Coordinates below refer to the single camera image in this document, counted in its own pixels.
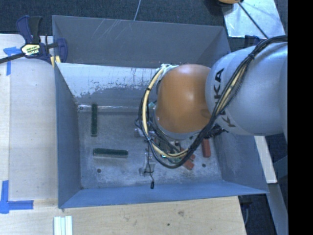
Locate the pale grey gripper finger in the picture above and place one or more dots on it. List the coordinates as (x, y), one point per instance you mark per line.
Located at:
(149, 166)
(139, 132)

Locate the grey metal bin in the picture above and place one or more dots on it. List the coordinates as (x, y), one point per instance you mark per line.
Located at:
(117, 131)

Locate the red-brown flat block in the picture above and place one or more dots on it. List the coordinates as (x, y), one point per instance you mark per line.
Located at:
(188, 165)
(206, 148)

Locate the dark green flat block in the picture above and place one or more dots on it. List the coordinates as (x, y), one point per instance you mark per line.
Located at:
(110, 152)
(94, 120)

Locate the pale wood flat board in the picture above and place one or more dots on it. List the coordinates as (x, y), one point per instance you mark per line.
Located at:
(31, 131)

